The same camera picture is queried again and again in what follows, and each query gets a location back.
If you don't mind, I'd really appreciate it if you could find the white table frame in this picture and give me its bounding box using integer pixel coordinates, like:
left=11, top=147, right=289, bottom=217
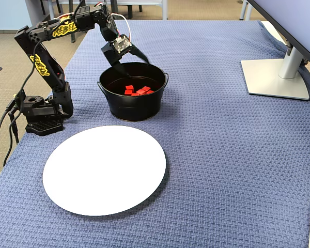
left=58, top=0, right=168, bottom=21

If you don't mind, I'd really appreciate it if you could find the white table leg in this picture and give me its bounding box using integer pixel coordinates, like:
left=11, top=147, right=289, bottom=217
left=48, top=0, right=58, bottom=25
left=239, top=0, right=253, bottom=21

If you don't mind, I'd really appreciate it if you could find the long black cable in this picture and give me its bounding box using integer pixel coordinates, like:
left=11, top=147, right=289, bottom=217
left=0, top=105, right=16, bottom=177

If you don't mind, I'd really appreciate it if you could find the silver monitor stand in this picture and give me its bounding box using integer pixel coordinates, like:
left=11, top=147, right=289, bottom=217
left=240, top=38, right=310, bottom=101

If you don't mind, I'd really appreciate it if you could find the blue woven tablecloth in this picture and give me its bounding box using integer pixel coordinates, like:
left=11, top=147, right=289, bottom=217
left=0, top=19, right=310, bottom=248

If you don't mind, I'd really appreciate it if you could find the white round plate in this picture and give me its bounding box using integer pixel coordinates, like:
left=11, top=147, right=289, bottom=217
left=42, top=125, right=167, bottom=216

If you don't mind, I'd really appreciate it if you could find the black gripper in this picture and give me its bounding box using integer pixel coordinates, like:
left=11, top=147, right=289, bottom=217
left=100, top=42, right=150, bottom=80

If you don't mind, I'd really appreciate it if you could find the black cable with plug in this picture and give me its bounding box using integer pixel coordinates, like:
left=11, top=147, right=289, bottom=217
left=8, top=108, right=20, bottom=145

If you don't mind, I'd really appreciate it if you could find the small camera circuit board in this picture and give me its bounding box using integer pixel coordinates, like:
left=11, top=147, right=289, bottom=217
left=111, top=34, right=133, bottom=55

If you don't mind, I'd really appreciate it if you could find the black metal bucket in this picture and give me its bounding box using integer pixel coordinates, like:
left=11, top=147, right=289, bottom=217
left=97, top=61, right=169, bottom=122

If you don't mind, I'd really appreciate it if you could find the thin black camera cable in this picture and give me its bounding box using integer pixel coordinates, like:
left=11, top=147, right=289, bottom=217
left=14, top=0, right=85, bottom=104

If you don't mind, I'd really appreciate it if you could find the computer monitor screen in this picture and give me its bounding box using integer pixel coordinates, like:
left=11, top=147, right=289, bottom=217
left=246, top=0, right=310, bottom=64

